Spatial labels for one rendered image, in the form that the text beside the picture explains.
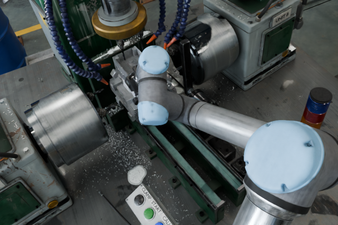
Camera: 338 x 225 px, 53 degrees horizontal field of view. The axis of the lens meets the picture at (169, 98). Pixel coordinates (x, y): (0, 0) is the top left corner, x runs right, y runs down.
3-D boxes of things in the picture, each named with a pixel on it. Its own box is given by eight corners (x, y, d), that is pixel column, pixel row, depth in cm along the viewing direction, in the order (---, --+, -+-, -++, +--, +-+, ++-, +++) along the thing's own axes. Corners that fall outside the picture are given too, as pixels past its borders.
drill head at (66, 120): (10, 154, 128) (-24, 114, 109) (94, 107, 140) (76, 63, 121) (32, 204, 114) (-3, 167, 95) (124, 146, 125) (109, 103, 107)
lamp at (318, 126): (296, 123, 105) (298, 114, 102) (309, 114, 107) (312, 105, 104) (311, 135, 102) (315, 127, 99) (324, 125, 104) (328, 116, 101)
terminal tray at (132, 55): (115, 71, 130) (111, 57, 125) (139, 59, 133) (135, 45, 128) (131, 89, 123) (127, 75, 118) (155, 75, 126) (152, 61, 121)
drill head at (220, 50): (153, 74, 150) (145, 28, 131) (223, 34, 163) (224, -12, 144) (187, 106, 135) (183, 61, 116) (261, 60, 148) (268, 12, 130)
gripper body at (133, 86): (143, 72, 111) (148, 58, 100) (157, 93, 110) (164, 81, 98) (123, 83, 108) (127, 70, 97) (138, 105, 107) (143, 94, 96)
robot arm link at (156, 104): (184, 124, 87) (182, 84, 90) (152, 118, 79) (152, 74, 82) (162, 129, 92) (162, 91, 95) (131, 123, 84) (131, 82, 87)
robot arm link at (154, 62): (140, 73, 81) (140, 41, 84) (135, 87, 92) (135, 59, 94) (171, 75, 83) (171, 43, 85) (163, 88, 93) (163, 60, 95)
